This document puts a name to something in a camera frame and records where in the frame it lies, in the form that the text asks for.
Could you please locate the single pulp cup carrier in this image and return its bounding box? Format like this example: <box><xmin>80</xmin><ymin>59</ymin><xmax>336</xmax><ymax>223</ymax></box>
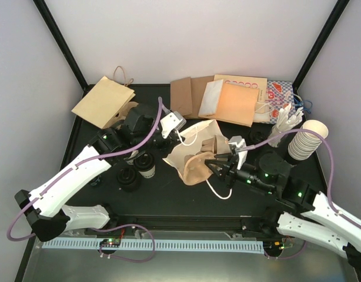
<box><xmin>182</xmin><ymin>135</ymin><xmax>230</xmax><ymax>186</ymax></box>

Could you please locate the orange paper bag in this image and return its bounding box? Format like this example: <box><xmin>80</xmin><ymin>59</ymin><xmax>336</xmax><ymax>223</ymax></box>
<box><xmin>200</xmin><ymin>83</ymin><xmax>259</xmax><ymax>127</ymax></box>
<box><xmin>163</xmin><ymin>119</ymin><xmax>225</xmax><ymax>181</ymax></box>

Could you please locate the single white paper cup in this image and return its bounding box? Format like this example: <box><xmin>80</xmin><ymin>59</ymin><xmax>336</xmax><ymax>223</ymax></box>
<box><xmin>136</xmin><ymin>163</ymin><xmax>155</xmax><ymax>179</ymax></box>

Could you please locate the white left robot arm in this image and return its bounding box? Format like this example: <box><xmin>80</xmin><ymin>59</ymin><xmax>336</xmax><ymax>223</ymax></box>
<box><xmin>15</xmin><ymin>103</ymin><xmax>186</xmax><ymax>242</ymax></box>

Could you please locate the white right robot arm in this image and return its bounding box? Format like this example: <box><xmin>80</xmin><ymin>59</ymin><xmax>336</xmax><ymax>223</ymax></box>
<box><xmin>205</xmin><ymin>151</ymin><xmax>361</xmax><ymax>271</ymax></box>

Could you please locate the stack of white paper cups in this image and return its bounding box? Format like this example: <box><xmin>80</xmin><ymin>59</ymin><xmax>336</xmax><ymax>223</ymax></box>
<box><xmin>124</xmin><ymin>150</ymin><xmax>139</xmax><ymax>165</ymax></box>

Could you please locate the stack of black cup lids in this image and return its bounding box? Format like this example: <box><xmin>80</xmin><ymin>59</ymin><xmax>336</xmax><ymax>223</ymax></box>
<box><xmin>247</xmin><ymin>130</ymin><xmax>267</xmax><ymax>145</ymax></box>

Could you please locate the stack of pulp cup carriers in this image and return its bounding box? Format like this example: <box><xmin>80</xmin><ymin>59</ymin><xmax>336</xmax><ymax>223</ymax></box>
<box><xmin>109</xmin><ymin>102</ymin><xmax>138</xmax><ymax>127</ymax></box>

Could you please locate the white paper bag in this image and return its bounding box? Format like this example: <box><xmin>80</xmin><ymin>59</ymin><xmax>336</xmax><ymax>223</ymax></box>
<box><xmin>198</xmin><ymin>79</ymin><xmax>223</xmax><ymax>117</ymax></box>

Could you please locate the brown kraft paper bag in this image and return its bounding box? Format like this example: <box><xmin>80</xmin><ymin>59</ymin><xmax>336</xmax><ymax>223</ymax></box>
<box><xmin>171</xmin><ymin>76</ymin><xmax>214</xmax><ymax>119</ymax></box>

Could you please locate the beige bag with red circles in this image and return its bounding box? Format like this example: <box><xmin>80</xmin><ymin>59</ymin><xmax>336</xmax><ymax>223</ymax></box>
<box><xmin>214</xmin><ymin>75</ymin><xmax>268</xmax><ymax>89</ymax></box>

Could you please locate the blue checkered paper bag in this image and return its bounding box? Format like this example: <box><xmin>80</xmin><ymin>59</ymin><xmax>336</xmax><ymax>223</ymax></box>
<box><xmin>265</xmin><ymin>80</ymin><xmax>313</xmax><ymax>124</ymax></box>

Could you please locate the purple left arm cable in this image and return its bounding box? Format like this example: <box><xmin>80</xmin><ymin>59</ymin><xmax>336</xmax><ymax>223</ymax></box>
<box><xmin>6</xmin><ymin>96</ymin><xmax>165</xmax><ymax>242</ymax></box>

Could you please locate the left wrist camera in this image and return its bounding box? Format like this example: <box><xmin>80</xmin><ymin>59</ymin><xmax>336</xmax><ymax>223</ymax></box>
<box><xmin>160</xmin><ymin>111</ymin><xmax>186</xmax><ymax>139</ymax></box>

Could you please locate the light blue cable duct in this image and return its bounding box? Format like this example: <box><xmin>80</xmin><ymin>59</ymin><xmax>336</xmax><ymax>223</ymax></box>
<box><xmin>42</xmin><ymin>237</ymin><xmax>264</xmax><ymax>254</ymax></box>

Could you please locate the tan paper bag with handles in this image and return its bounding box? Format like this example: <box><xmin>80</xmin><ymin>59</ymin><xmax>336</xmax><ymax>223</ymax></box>
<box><xmin>72</xmin><ymin>76</ymin><xmax>135</xmax><ymax>129</ymax></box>

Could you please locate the black frame post left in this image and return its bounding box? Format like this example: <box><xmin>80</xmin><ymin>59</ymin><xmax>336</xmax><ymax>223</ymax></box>
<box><xmin>33</xmin><ymin>0</ymin><xmax>89</xmax><ymax>90</ymax></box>

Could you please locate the black frame post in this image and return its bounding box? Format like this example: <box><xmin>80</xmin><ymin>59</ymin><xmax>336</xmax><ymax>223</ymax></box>
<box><xmin>292</xmin><ymin>0</ymin><xmax>350</xmax><ymax>92</ymax></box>
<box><xmin>33</xmin><ymin>0</ymin><xmax>89</xmax><ymax>90</ymax></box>

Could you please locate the black frame post right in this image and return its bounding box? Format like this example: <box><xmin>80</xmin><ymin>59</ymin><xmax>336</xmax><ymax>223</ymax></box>
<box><xmin>292</xmin><ymin>0</ymin><xmax>350</xmax><ymax>92</ymax></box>

